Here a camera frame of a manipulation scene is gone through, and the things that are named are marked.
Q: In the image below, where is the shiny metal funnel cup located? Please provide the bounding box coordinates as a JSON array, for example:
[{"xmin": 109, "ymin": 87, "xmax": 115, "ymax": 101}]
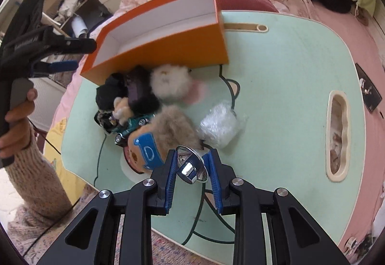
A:
[{"xmin": 176, "ymin": 146, "xmax": 209, "ymax": 184}]

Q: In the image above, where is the black lace satin cloth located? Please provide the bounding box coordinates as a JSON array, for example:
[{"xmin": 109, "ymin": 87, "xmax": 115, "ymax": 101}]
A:
[{"xmin": 94, "ymin": 73, "xmax": 128, "ymax": 134}]

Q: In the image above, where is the green toy car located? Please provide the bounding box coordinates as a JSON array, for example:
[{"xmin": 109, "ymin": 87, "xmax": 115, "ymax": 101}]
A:
[{"xmin": 112, "ymin": 114, "xmax": 155, "ymax": 147}]

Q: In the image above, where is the brown fluffy fur ball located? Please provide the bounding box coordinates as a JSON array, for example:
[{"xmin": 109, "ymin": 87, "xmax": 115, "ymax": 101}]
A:
[{"xmin": 149, "ymin": 105, "xmax": 202, "ymax": 155}]

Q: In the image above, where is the white helmet doll figure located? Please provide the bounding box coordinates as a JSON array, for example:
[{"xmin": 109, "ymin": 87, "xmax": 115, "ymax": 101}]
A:
[{"xmin": 112, "ymin": 97, "xmax": 134, "ymax": 126}]

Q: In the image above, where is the black leather pouch red clasp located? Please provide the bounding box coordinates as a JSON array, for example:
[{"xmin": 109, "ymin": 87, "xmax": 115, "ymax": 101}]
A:
[{"xmin": 126, "ymin": 65, "xmax": 160, "ymax": 116}]

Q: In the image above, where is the clear plastic wrap ball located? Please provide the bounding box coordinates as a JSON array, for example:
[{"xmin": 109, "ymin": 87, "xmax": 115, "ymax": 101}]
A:
[{"xmin": 197, "ymin": 101, "xmax": 248, "ymax": 149}]

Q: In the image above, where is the white fluffy fur ball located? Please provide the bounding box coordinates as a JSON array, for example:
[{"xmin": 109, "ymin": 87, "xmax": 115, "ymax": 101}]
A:
[{"xmin": 150, "ymin": 64, "xmax": 193, "ymax": 100}]

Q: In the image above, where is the brown bear plush toy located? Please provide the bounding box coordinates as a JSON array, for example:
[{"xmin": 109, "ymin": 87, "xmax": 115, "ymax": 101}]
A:
[{"xmin": 124, "ymin": 129, "xmax": 164, "ymax": 174}]

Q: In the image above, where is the person left hand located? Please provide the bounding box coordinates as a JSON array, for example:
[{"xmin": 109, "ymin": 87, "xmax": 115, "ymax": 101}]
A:
[{"xmin": 0, "ymin": 88, "xmax": 38, "ymax": 159}]

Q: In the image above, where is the rolled white paper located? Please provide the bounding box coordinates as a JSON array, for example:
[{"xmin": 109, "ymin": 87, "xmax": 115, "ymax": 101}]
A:
[{"xmin": 71, "ymin": 15, "xmax": 89, "ymax": 38}]

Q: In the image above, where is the knitted speckled left sleeve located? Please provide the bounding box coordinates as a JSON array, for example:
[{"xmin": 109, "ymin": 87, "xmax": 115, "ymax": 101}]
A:
[{"xmin": 4, "ymin": 126, "xmax": 100, "ymax": 257}]

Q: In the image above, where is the orange cardboard box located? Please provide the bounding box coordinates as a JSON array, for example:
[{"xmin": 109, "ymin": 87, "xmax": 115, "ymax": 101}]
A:
[{"xmin": 81, "ymin": 0, "xmax": 228, "ymax": 86}]

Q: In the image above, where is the green cartoon lap table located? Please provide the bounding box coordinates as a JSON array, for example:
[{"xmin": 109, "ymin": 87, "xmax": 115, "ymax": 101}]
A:
[{"xmin": 61, "ymin": 11, "xmax": 366, "ymax": 264}]

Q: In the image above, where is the dark pink pillow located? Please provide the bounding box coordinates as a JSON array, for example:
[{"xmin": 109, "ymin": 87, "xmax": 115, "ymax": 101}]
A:
[{"xmin": 216, "ymin": 0, "xmax": 278, "ymax": 13}]

